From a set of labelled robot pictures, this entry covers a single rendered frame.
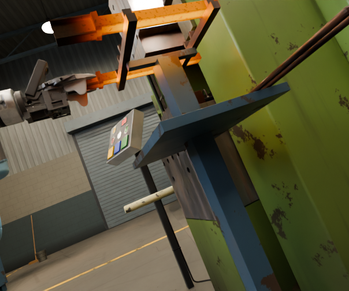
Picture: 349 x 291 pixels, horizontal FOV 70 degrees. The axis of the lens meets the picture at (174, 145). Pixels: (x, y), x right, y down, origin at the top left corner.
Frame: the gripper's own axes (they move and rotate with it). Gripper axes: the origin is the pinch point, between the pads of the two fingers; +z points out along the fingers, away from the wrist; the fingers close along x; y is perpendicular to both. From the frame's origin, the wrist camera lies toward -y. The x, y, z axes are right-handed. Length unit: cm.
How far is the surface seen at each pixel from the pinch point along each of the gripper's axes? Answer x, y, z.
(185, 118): 31.8, 27.2, 8.2
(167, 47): -31, -25, 45
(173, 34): -31, -31, 51
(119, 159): -96, 9, 14
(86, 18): 24.3, -1.3, -0.1
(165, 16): 25.0, 1.4, 17.0
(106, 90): -822, -372, 165
